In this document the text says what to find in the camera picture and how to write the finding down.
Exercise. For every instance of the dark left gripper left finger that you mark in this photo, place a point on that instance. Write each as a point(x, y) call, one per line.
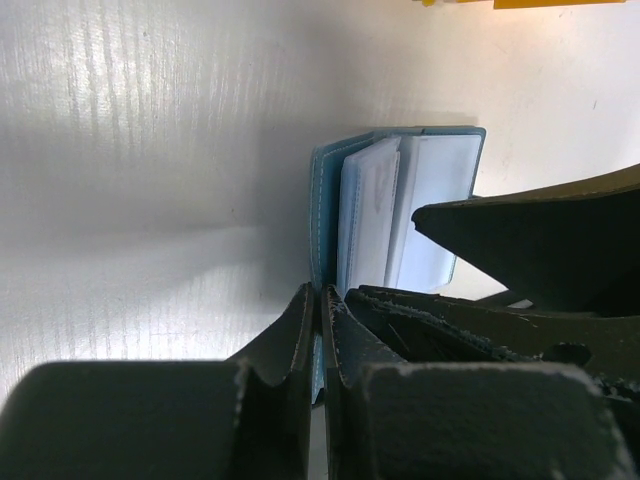
point(247, 417)

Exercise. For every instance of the white VIP credit card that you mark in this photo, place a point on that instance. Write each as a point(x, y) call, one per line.
point(366, 206)

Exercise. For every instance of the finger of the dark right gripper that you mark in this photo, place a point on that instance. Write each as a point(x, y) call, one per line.
point(426, 327)
point(568, 247)

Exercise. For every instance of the yellow plastic bin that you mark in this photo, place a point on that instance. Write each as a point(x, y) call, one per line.
point(523, 4)

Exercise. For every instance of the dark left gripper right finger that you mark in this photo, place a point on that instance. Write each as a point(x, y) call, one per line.
point(390, 418)

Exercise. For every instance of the blue leather card holder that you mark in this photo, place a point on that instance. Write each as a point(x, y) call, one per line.
point(437, 164)

